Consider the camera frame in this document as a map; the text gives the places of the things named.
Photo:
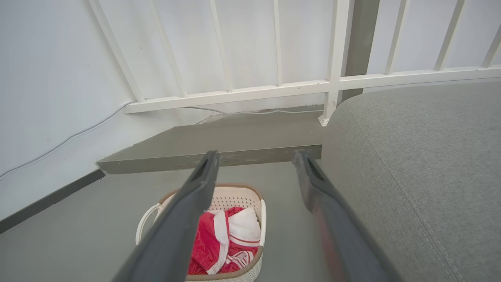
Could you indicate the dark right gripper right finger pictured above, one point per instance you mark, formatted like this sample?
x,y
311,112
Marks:
x,y
336,235

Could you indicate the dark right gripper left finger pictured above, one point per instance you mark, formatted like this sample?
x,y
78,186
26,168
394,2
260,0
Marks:
x,y
176,235

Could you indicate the white perforated plastic laundry basket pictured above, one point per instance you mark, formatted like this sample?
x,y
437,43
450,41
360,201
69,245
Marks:
x,y
235,196

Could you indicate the red shorts with white stripe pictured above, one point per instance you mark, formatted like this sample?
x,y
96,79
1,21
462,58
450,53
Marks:
x,y
203,243

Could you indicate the white garment with red trim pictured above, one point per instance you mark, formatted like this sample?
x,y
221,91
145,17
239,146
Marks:
x,y
244,227

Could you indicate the grey fabric sofa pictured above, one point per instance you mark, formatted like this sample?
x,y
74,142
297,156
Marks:
x,y
411,176

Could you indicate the white wooden railing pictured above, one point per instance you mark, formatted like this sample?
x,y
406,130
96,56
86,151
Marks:
x,y
235,96

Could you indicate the black wall baseboard strip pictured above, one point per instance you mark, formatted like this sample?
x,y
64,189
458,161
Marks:
x,y
47,201

